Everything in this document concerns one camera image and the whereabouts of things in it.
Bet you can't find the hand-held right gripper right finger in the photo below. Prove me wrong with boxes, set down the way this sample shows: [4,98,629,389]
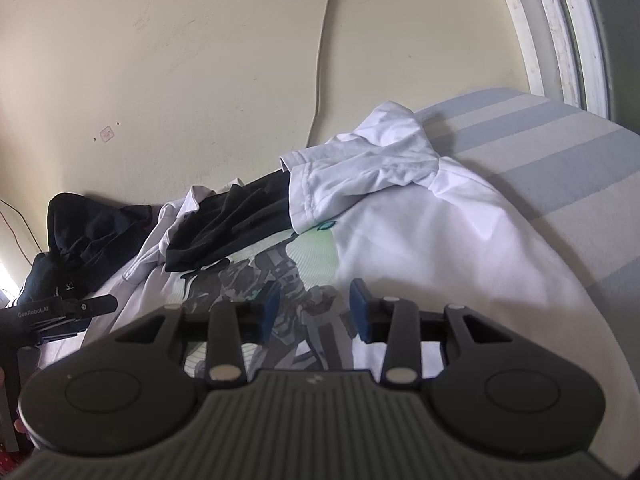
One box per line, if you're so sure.
[349,278,513,386]

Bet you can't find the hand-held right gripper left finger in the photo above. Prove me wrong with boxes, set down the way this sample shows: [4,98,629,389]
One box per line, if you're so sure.
[115,280,281,386]

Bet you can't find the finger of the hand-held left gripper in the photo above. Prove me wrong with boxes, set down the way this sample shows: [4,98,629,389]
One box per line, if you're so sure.
[65,294,119,318]

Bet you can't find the white printed t-shirt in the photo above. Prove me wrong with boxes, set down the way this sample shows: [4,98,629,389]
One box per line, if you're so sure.
[37,101,640,461]

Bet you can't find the navy clothing with white logo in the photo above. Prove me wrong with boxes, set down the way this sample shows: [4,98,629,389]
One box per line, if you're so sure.
[19,252,97,307]

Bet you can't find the black garment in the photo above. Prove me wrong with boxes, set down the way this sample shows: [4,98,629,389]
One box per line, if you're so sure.
[165,170,293,274]

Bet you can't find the blue striped bed sheet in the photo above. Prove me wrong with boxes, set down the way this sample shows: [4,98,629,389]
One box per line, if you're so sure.
[415,87,640,311]

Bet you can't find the thin red wire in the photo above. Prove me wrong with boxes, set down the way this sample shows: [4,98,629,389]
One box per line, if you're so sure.
[0,198,47,267]

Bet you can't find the white wall cable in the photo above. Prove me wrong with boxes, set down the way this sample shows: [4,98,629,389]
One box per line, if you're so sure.
[306,0,331,148]

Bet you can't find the white window frame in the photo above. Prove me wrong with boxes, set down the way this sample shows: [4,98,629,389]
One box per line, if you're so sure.
[487,0,640,136]

